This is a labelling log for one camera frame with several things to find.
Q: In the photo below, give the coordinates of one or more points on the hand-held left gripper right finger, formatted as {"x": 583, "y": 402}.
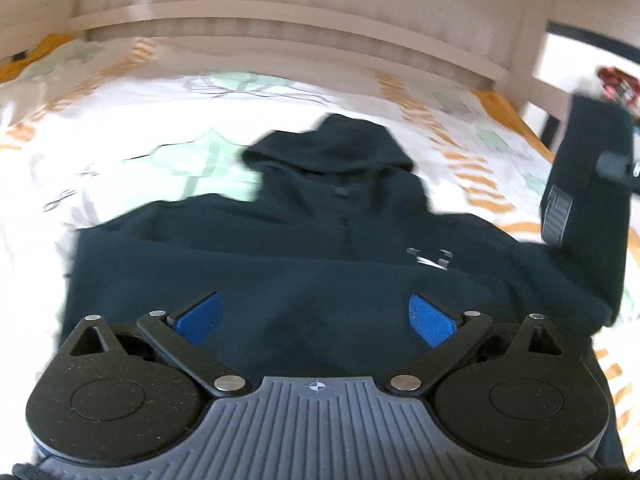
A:
{"x": 432, "y": 321}

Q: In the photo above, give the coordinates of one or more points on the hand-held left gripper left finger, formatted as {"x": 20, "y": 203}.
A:
{"x": 200, "y": 317}

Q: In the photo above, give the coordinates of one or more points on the dark navy hoodie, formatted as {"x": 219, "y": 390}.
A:
{"x": 310, "y": 260}

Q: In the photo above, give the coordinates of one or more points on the red patterned object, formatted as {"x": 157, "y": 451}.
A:
{"x": 619, "y": 85}

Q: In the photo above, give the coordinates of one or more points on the white printed duvet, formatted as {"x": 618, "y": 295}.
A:
{"x": 150, "y": 110}

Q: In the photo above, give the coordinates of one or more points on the yellow bed sheet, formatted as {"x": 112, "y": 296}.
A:
{"x": 30, "y": 57}

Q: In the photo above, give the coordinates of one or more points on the black metal frame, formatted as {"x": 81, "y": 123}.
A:
{"x": 590, "y": 35}

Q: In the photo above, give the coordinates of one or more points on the white wooden bed frame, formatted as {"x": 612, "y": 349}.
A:
{"x": 300, "y": 5}

